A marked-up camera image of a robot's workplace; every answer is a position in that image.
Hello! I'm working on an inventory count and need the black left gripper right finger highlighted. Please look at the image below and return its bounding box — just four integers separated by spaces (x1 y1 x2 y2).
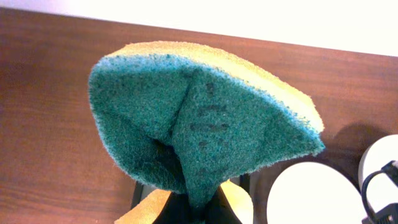
205 187 242 224

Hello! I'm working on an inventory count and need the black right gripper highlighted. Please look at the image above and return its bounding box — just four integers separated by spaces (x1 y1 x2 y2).
362 203 398 224

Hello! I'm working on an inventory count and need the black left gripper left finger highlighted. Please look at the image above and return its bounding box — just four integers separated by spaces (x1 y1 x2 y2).
153 192 193 224

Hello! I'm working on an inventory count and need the pink plate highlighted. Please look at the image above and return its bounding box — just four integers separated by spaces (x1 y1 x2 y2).
267 162 366 224

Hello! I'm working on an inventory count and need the green and yellow sponge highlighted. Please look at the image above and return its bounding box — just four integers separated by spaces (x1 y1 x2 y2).
88 41 324 223

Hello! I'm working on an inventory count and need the dark green small tray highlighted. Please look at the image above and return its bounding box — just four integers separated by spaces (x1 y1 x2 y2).
131 174 252 209

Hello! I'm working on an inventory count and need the light grey plate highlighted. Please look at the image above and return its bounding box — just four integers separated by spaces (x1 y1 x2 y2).
358 134 398 214

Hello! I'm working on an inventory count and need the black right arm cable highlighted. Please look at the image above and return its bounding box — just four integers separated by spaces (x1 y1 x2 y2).
361 160 398 224

